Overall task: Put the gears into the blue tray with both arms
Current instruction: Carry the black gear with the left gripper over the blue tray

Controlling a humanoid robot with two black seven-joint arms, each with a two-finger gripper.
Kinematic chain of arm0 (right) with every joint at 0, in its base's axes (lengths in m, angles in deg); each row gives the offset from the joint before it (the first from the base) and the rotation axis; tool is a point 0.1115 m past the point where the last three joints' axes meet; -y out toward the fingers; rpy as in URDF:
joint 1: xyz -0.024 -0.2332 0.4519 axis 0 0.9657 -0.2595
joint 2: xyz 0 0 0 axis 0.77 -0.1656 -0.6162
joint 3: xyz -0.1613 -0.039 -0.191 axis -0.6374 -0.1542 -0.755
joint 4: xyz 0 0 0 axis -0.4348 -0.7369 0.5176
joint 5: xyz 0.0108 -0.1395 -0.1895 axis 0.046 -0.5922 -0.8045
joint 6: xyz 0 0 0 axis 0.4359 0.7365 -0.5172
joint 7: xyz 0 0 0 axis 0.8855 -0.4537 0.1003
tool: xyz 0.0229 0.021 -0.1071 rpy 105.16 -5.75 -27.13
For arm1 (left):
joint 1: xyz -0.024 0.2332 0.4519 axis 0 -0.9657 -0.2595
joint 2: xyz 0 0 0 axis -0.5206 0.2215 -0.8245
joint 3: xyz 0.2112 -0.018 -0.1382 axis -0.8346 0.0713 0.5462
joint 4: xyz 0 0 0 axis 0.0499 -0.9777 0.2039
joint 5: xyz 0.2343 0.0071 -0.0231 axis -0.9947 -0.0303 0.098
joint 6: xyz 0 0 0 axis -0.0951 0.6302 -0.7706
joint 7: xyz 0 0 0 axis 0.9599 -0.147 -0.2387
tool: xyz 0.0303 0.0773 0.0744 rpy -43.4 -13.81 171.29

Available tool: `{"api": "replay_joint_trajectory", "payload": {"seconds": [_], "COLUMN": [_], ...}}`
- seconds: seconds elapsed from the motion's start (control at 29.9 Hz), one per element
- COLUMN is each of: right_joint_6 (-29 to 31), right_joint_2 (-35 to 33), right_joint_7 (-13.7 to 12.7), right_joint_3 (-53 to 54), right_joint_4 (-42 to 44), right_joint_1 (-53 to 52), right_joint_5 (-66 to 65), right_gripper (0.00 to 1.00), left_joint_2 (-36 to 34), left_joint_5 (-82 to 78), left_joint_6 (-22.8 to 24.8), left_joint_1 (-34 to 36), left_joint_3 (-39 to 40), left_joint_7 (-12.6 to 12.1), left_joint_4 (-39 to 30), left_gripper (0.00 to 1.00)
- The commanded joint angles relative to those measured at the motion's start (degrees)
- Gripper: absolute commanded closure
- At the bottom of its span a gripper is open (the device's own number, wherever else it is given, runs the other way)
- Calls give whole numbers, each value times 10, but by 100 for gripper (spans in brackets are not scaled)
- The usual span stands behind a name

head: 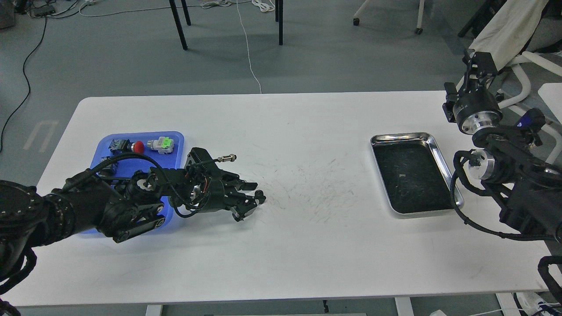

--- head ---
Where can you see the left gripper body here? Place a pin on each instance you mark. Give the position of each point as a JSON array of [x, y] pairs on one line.
[[217, 197]]

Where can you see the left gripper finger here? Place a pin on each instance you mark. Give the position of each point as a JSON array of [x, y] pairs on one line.
[[245, 208], [231, 182]]

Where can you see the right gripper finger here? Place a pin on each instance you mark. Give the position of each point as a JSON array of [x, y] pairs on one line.
[[450, 102], [480, 70]]

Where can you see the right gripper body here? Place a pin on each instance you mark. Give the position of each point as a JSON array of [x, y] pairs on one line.
[[475, 111]]

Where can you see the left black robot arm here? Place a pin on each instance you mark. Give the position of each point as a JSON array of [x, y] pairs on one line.
[[121, 197]]

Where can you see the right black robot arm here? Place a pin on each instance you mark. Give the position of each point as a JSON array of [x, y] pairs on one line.
[[501, 166]]

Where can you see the beige cloth on chair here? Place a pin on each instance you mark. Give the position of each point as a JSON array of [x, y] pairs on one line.
[[509, 30]]

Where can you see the white office chair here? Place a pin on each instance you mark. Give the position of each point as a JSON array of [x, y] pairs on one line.
[[531, 71]]

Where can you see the steel tray with black mat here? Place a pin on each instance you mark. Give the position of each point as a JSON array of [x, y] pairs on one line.
[[415, 175]]

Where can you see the blue plastic tray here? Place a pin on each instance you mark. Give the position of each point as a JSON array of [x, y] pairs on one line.
[[171, 162]]

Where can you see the green and grey switch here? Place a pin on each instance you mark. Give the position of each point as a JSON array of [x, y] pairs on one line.
[[162, 145]]

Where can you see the yellow push button switch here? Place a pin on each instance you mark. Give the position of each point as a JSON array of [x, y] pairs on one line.
[[109, 170]]

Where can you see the red push button switch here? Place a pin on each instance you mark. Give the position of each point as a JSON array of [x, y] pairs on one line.
[[121, 146]]

